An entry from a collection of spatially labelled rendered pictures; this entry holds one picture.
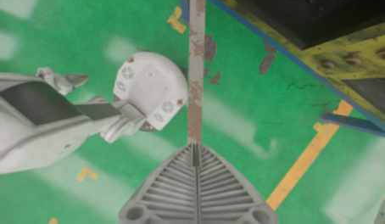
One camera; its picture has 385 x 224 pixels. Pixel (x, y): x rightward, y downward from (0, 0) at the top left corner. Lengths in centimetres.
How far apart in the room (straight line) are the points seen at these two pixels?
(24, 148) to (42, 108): 13
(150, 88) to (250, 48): 102
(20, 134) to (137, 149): 139
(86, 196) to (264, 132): 204
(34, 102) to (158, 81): 86
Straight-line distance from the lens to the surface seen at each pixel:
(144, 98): 125
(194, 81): 26
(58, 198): 245
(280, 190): 207
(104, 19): 184
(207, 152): 16
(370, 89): 114
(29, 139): 39
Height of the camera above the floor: 148
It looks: 84 degrees down
